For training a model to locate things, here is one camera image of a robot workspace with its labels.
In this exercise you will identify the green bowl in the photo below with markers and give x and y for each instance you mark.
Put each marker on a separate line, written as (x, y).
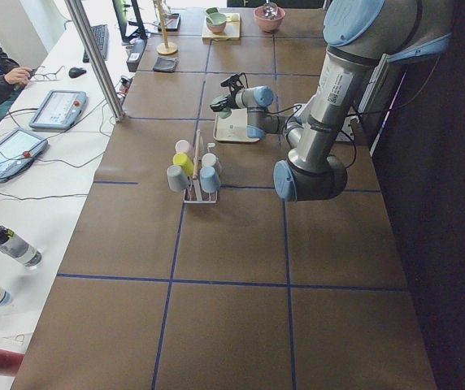
(216, 22)

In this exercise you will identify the black keyboard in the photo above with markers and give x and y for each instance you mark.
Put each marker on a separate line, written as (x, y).
(101, 36)

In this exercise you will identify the yellow cup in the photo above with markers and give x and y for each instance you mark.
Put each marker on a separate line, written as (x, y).
(185, 162)

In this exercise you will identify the clear water bottle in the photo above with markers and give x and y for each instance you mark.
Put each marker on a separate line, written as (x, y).
(17, 248)

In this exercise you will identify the eyeglasses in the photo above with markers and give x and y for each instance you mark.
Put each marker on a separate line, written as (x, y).
(41, 74)

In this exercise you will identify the wooden mug tree stand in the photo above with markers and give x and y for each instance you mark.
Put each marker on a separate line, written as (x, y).
(166, 47)

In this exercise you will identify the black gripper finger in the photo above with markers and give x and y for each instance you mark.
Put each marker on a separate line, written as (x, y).
(220, 105)

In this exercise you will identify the near teach pendant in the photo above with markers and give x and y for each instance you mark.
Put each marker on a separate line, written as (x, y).
(18, 150)

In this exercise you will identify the cream rabbit serving tray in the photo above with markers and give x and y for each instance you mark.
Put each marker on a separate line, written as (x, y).
(232, 129)

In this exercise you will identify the folded grey cloth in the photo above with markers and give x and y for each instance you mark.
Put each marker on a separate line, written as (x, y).
(165, 65)

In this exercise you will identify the pink bowl with ice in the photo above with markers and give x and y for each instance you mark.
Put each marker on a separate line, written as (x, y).
(268, 17)

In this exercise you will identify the aluminium frame post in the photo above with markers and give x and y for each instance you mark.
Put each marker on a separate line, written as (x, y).
(83, 27)

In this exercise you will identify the black box with label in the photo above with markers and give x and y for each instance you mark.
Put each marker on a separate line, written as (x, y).
(135, 52)

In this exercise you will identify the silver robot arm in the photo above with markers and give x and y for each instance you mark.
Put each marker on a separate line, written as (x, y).
(358, 34)

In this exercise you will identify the far teach pendant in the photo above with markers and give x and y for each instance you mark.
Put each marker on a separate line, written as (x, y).
(59, 111)

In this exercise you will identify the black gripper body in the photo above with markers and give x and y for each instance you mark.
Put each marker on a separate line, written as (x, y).
(228, 101)

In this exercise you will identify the cream white cup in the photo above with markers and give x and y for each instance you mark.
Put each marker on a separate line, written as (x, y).
(211, 160)

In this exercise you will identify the light blue cup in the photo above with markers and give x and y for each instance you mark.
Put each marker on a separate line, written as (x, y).
(209, 179)

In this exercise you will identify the wooden cutting board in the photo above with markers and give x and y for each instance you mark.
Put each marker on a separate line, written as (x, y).
(232, 30)

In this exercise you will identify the white wire cup rack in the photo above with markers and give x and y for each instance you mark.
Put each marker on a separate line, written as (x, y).
(194, 193)

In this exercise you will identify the pink cup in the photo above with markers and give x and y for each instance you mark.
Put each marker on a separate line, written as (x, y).
(183, 146)

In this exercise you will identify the green cup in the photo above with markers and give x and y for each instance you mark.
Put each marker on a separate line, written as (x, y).
(224, 115)

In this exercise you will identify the black computer mouse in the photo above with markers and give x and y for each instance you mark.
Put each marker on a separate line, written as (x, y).
(75, 72)

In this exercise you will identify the teach pendant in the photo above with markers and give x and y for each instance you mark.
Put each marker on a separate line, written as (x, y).
(59, 111)
(18, 150)

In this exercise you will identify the grey cup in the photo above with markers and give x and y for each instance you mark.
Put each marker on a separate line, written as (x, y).
(177, 180)

